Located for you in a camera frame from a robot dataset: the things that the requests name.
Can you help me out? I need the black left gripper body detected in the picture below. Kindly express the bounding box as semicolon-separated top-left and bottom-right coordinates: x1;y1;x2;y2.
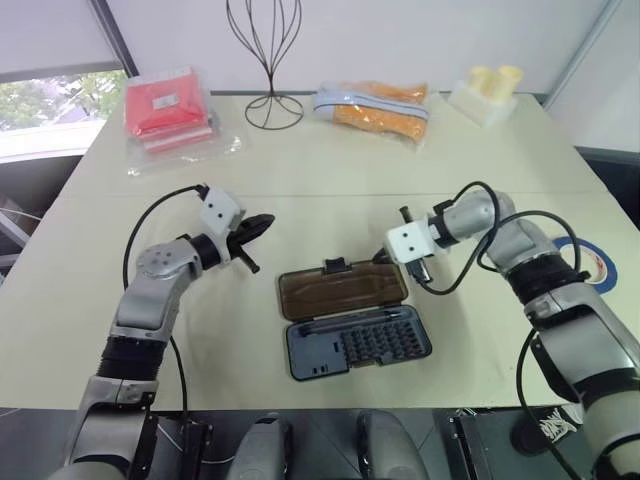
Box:
227;219;262;276

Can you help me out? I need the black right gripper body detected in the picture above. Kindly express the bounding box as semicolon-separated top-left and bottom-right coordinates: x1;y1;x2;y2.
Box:
398;206;432;288

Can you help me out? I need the dark screwdriver bit case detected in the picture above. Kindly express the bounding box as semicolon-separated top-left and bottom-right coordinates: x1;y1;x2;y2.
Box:
277;255;434;384

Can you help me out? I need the clear bag with red strip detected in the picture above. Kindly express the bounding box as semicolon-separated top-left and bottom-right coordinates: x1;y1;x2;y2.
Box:
124;112;252;177

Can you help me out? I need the orange pouch with blue zipper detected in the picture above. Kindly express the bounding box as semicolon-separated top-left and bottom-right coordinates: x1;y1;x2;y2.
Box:
311;78;433;154

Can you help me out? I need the red cloth in plastic bag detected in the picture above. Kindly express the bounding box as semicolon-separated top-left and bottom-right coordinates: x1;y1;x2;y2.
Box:
123;67;215;141

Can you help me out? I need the white plastic cup holder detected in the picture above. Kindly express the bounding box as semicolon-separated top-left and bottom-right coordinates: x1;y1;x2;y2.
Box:
446;77;521;130

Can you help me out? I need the dark rounded grey shape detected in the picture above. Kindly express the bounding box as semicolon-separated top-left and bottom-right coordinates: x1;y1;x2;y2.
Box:
355;408;432;480
233;411;297;480

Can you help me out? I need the black box under table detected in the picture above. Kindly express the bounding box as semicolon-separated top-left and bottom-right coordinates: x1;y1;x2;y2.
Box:
152;417;215;480
448;409;504;480

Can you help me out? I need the blue tape roll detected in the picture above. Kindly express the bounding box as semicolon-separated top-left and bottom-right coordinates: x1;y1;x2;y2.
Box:
552;235;621;296

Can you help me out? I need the pale yellow cup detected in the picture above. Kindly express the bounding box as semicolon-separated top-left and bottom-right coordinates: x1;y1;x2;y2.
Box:
492;64;526;105
467;64;497;97

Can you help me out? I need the window with trees outside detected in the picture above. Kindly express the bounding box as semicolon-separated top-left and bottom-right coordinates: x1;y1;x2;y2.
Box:
0;68;127;162

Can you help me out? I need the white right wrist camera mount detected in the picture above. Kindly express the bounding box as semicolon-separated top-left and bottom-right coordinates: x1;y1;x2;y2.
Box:
386;215;449;264

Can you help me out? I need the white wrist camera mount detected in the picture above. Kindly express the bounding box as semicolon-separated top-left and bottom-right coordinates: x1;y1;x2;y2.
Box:
386;215;449;264
199;187;246;265

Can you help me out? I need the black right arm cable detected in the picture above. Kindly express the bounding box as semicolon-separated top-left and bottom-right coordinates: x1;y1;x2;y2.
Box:
419;180;592;480

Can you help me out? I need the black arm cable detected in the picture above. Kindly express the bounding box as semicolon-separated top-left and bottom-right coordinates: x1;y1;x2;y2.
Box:
123;184;211;431
419;180;592;480

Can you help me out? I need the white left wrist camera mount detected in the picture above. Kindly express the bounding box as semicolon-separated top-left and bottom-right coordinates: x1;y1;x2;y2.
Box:
199;187;246;265

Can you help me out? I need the dark slim screwdriver handle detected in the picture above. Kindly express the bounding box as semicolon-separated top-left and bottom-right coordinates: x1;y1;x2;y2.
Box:
298;308;404;338

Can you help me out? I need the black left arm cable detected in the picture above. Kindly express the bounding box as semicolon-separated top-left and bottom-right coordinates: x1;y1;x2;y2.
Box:
123;184;211;431

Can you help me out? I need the black wire hat stand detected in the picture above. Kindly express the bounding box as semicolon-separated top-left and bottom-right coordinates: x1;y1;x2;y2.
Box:
224;0;307;131

